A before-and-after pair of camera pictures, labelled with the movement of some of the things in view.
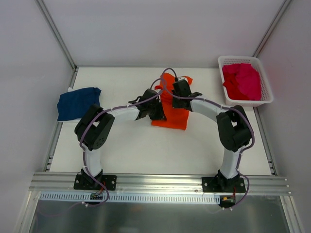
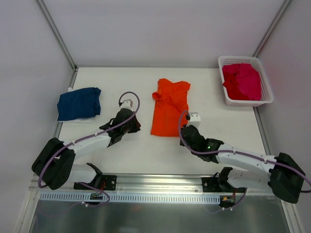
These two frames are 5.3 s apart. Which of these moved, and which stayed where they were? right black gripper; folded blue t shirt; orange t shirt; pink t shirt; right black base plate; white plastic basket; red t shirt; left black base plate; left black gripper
Moved: orange t shirt; left black gripper; right black gripper
Stayed: white plastic basket; red t shirt; right black base plate; pink t shirt; folded blue t shirt; left black base plate
